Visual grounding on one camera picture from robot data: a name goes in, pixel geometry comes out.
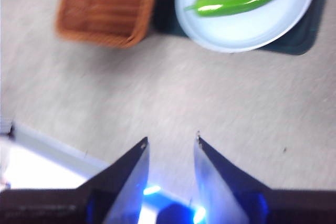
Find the brown wicker basket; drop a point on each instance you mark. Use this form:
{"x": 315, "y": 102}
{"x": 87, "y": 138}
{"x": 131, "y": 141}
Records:
{"x": 105, "y": 9}

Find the light blue round plate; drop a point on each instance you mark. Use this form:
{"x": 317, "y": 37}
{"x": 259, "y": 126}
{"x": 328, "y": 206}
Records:
{"x": 236, "y": 32}

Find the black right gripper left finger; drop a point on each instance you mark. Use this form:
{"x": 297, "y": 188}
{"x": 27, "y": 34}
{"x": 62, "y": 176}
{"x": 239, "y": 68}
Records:
{"x": 115, "y": 190}

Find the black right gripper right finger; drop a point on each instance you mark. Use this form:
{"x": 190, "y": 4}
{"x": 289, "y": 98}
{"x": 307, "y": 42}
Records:
{"x": 228, "y": 190}

